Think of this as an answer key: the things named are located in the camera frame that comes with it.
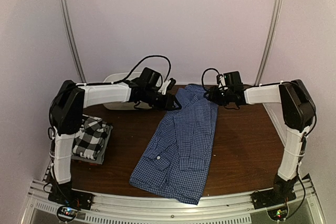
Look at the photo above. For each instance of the blue checked long sleeve shirt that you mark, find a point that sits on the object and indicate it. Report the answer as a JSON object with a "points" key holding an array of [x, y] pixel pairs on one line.
{"points": [[176, 161]]}

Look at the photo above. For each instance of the white plastic tub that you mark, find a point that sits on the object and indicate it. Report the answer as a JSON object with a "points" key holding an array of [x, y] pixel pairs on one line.
{"points": [[126, 105]]}

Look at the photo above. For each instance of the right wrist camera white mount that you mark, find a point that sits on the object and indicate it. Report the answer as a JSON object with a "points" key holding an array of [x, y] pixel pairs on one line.
{"points": [[220, 80]]}

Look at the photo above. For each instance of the right aluminium frame post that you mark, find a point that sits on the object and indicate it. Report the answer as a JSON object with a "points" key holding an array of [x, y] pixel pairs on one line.
{"points": [[276, 10]]}

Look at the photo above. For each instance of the left aluminium frame post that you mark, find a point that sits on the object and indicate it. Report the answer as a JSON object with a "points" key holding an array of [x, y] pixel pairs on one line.
{"points": [[71, 40]]}

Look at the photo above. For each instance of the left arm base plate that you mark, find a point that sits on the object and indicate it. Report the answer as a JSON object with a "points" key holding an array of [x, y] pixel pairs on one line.
{"points": [[76, 199]]}

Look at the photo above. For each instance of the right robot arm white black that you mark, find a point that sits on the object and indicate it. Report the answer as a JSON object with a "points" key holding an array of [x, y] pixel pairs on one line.
{"points": [[298, 111]]}

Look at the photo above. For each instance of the aluminium frame post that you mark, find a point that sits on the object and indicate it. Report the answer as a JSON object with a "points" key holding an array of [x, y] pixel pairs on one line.
{"points": [[276, 10], [71, 40]]}

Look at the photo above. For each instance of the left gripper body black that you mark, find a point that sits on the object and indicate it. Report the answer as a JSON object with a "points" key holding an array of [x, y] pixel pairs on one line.
{"points": [[156, 103]]}

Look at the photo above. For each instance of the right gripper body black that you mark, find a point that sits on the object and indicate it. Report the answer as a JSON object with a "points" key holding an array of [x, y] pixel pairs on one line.
{"points": [[221, 98]]}

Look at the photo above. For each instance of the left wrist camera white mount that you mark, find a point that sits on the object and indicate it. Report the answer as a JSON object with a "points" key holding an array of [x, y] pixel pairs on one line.
{"points": [[167, 86]]}

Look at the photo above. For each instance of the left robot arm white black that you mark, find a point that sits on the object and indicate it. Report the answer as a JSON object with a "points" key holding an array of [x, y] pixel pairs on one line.
{"points": [[66, 110]]}

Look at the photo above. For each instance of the black white plaid folded shirt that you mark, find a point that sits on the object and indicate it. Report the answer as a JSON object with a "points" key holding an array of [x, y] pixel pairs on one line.
{"points": [[91, 122]]}

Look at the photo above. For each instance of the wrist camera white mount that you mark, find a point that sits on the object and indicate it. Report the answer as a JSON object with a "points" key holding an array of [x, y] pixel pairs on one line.
{"points": [[167, 86], [220, 80]]}

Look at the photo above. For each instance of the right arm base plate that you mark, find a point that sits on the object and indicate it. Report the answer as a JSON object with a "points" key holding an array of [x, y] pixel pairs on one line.
{"points": [[268, 198]]}

